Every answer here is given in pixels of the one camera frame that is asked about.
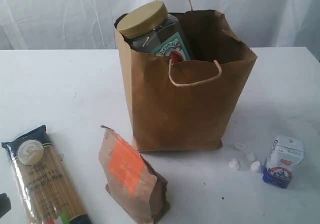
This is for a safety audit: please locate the brown paper shopping bag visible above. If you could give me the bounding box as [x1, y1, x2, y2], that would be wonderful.
[114, 9, 257, 152]

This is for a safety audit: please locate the white backdrop curtain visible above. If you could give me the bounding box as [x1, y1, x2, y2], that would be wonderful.
[0, 0, 320, 57]

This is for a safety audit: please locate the clear nut jar gold lid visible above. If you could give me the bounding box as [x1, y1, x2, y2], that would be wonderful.
[115, 1, 194, 62]

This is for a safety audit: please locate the kraft pouch orange label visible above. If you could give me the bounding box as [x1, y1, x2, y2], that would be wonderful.
[98, 126, 171, 223]

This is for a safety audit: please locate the spaghetti packet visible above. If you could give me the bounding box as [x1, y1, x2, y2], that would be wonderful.
[1, 125, 91, 223]

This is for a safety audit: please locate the white printed snack pouch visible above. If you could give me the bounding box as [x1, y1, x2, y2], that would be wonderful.
[262, 135, 305, 188]

